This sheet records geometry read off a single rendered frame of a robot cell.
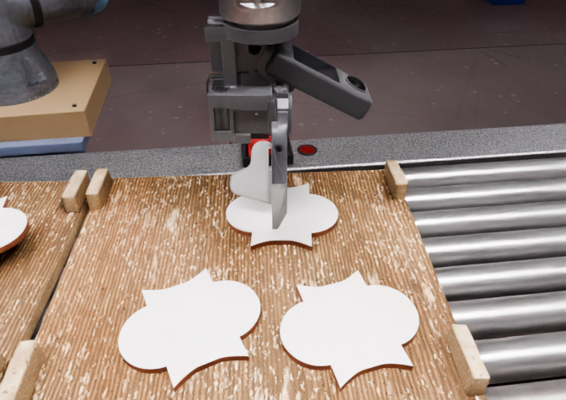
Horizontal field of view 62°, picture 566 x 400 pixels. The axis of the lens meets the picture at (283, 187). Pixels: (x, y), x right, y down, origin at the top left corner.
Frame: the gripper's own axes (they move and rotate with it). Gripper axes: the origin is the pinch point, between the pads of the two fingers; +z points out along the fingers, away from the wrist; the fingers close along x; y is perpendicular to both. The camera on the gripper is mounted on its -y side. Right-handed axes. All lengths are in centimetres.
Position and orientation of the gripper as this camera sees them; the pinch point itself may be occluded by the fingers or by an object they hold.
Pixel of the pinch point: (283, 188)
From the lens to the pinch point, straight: 56.5
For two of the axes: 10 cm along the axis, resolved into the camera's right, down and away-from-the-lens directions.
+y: -10.0, -0.1, 0.1
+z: 0.0, 7.9, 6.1
